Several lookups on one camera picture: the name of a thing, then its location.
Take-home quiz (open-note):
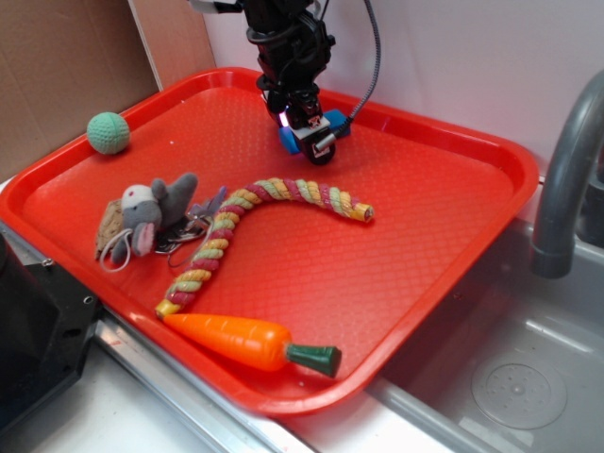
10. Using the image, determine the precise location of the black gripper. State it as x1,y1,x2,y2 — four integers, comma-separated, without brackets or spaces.
243,1,336,165

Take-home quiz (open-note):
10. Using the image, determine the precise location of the brown cardboard panel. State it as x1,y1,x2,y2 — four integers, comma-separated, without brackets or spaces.
1,1,215,180

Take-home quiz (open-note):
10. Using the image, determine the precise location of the metal key ring with keys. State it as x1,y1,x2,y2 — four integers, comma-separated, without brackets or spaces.
153,185,228,268

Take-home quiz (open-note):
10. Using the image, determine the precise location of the red plastic tray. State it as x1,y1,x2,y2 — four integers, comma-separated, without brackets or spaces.
1,68,538,416

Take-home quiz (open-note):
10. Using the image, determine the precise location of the brown wood bark piece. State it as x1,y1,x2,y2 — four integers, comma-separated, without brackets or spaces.
94,199,124,260

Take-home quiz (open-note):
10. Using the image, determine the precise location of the blue rectangular block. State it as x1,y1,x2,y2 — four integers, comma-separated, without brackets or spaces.
278,109,351,159

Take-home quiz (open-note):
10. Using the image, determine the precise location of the grey toy sink basin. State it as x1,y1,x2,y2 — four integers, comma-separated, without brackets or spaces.
287,222,603,452

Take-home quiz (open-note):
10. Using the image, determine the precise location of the grey toy faucet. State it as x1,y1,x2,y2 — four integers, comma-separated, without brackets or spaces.
529,72,603,278

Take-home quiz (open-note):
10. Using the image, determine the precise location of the grey plush mouse toy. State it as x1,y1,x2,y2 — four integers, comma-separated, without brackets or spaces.
98,173,198,272

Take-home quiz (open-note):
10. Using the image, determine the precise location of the orange plastic carrot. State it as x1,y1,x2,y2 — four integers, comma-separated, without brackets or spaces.
162,313,343,378

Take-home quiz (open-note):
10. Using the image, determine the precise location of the green textured ball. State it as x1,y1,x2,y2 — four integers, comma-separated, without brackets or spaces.
86,112,130,156

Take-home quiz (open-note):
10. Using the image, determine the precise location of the multicolour twisted rope toy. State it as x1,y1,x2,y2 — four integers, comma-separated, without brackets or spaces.
155,177,375,319

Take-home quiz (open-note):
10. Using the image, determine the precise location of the braided grey cable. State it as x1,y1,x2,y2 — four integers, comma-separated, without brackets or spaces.
346,0,382,126

